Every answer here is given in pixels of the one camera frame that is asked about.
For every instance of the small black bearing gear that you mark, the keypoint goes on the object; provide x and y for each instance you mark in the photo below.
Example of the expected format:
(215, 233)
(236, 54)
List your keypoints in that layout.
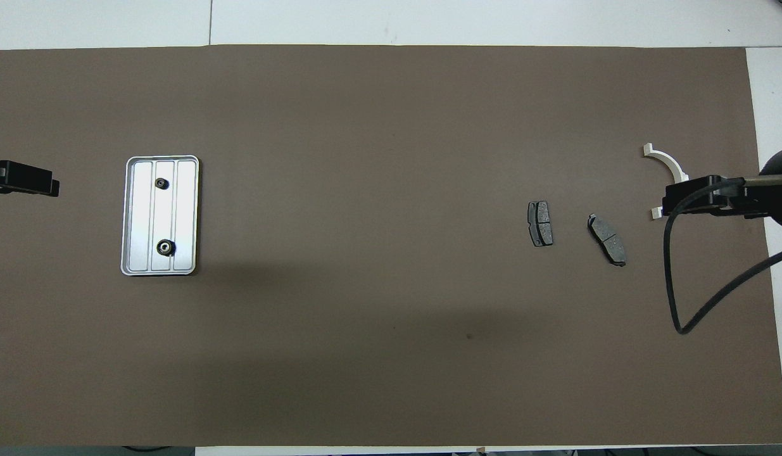
(162, 183)

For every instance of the black gear with silver centre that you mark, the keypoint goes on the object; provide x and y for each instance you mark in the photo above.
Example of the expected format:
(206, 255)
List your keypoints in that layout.
(166, 247)

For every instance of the silver metal tray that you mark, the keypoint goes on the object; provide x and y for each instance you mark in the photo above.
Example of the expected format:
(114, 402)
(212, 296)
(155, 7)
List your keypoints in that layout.
(144, 215)

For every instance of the curved dark brake pad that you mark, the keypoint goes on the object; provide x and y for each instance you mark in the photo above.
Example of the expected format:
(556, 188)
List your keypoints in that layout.
(608, 240)

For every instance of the rectangular dark brake pad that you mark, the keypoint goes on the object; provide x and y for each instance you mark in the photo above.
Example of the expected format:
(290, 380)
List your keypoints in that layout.
(541, 223)

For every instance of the brown table mat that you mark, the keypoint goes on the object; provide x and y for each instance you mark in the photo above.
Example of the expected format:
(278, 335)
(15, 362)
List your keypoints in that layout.
(390, 126)

